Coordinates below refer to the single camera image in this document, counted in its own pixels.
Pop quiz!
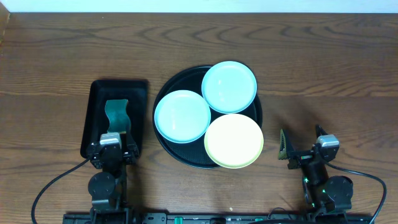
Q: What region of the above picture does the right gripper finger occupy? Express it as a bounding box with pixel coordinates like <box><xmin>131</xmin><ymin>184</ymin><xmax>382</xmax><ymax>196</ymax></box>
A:
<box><xmin>315</xmin><ymin>124</ymin><xmax>328</xmax><ymax>137</ymax></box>
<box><xmin>278</xmin><ymin>129</ymin><xmax>294</xmax><ymax>160</ymax></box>

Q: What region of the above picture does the green and yellow sponge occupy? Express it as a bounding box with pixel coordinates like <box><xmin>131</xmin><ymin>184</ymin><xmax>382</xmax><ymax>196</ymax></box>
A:
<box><xmin>104</xmin><ymin>99</ymin><xmax>131</xmax><ymax>134</ymax></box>

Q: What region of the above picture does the yellow plate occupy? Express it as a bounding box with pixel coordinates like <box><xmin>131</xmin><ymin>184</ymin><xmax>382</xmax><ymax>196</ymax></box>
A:
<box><xmin>204</xmin><ymin>114</ymin><xmax>264</xmax><ymax>169</ymax></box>

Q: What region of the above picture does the light blue plate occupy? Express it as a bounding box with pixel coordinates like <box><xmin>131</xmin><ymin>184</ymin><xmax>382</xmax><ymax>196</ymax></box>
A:
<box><xmin>154</xmin><ymin>90</ymin><xmax>211</xmax><ymax>144</ymax></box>

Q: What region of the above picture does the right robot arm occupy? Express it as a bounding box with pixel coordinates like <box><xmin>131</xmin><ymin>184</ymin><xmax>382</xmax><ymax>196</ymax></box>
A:
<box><xmin>278</xmin><ymin>125</ymin><xmax>353</xmax><ymax>214</ymax></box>

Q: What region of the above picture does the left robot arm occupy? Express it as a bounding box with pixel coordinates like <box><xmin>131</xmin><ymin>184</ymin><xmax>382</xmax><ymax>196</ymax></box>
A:
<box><xmin>86</xmin><ymin>126</ymin><xmax>142</xmax><ymax>224</ymax></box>

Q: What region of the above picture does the black rectangular tray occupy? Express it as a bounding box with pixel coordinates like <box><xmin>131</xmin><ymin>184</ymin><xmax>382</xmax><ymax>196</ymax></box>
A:
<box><xmin>80</xmin><ymin>80</ymin><xmax>147</xmax><ymax>158</ymax></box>

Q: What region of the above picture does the round black serving tray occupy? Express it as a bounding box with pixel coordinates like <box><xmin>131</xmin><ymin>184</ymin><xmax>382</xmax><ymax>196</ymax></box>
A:
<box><xmin>153</xmin><ymin>65</ymin><xmax>262</xmax><ymax>169</ymax></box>

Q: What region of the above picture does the pale green plate top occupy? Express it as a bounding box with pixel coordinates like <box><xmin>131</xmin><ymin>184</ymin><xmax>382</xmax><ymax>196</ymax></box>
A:
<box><xmin>201</xmin><ymin>61</ymin><xmax>257</xmax><ymax>114</ymax></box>

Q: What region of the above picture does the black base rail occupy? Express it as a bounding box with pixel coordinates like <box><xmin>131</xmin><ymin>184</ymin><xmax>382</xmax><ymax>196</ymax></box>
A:
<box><xmin>62</xmin><ymin>213</ymin><xmax>371</xmax><ymax>224</ymax></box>

